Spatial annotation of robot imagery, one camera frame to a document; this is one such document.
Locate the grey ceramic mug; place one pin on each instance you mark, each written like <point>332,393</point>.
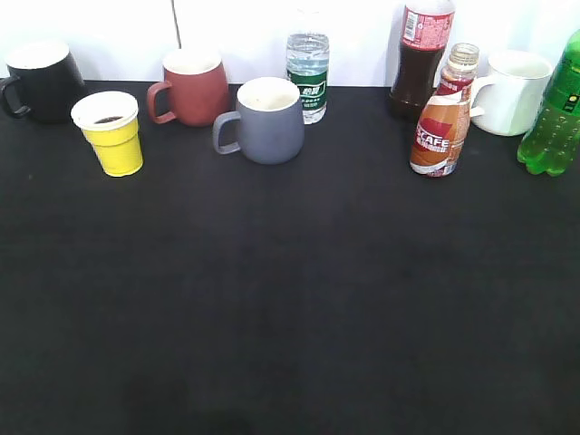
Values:
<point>270,126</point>

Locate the yellow paper cup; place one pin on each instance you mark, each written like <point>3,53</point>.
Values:
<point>108,121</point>

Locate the green sprite bottle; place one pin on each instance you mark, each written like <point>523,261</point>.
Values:
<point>550,146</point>

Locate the white ceramic mug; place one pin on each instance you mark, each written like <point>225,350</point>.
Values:
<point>505,101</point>

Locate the red ceramic mug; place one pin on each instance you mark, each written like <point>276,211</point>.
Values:
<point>194,90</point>

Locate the clear water bottle green label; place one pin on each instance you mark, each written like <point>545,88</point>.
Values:
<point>307,58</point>

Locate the black ceramic mug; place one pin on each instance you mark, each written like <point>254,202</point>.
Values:
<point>44,82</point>

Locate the brown coffee drink bottle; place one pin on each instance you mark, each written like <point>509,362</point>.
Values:
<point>444,122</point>

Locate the cola bottle red label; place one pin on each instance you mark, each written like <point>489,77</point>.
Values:
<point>426,27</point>

